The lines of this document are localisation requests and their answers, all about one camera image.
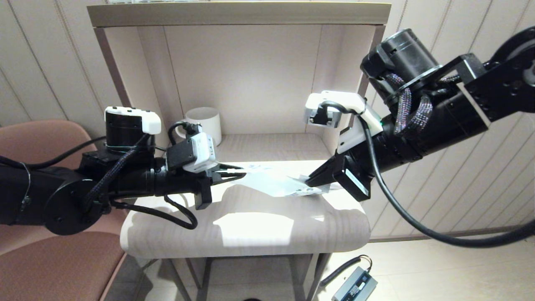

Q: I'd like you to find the white floral plastic bag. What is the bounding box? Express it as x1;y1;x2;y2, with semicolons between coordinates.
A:
228;164;344;198

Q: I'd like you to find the white ribbed ceramic mug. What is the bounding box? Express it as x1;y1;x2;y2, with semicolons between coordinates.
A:
176;107;222;147

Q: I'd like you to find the light wooden shelf desk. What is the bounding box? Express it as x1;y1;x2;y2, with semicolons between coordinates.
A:
87;2;391;301

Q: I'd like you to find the grey black power adapter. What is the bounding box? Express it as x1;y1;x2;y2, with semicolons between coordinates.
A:
332;268;378;301

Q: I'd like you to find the brown upholstered chair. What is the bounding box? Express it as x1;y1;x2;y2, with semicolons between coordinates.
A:
0;120;130;301

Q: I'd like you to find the white right camera bracket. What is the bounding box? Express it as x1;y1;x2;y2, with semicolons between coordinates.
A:
306;90;384;154

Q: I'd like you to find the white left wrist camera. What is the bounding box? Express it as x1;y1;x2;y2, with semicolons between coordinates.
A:
166;132;219;174

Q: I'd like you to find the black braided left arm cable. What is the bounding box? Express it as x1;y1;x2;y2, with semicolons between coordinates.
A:
86;134;198;230

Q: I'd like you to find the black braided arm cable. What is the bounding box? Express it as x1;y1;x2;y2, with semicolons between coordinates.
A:
86;134;198;230
385;72;460;137

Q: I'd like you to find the black right camera cable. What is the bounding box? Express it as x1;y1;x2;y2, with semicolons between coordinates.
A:
317;100;535;248

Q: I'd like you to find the black camera cable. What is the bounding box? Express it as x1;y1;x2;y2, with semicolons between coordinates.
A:
317;100;535;248
0;120;202;170

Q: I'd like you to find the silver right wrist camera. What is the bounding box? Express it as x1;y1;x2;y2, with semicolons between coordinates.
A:
304;94;342;128

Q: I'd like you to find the black left camera cable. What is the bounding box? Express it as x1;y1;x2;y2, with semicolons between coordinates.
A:
0;120;202;170

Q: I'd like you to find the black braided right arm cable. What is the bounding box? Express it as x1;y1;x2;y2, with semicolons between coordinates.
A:
385;72;460;137

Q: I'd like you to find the black adapter power cable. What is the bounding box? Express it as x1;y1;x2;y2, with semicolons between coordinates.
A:
320;255;372;289

